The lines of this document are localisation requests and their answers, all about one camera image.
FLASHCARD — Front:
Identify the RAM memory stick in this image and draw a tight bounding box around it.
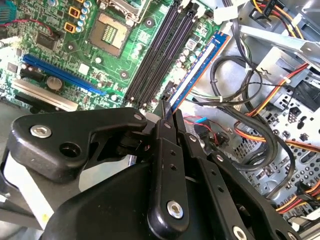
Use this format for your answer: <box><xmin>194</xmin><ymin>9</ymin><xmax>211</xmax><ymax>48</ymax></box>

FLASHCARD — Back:
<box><xmin>167</xmin><ymin>29</ymin><xmax>231</xmax><ymax>112</ymax></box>

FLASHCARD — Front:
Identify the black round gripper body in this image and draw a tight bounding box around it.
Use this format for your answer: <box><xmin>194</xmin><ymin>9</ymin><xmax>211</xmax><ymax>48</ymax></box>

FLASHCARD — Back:
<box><xmin>39</xmin><ymin>161</ymin><xmax>226</xmax><ymax>240</ymax></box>

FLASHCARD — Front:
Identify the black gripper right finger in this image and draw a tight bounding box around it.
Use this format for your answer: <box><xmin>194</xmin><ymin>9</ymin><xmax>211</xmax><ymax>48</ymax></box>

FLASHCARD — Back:
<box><xmin>173</xmin><ymin>108</ymin><xmax>302</xmax><ymax>240</ymax></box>

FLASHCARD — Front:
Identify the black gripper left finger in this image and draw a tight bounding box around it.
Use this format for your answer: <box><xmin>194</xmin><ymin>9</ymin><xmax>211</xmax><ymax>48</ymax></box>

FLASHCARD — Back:
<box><xmin>0</xmin><ymin>99</ymin><xmax>191</xmax><ymax>234</ymax></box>

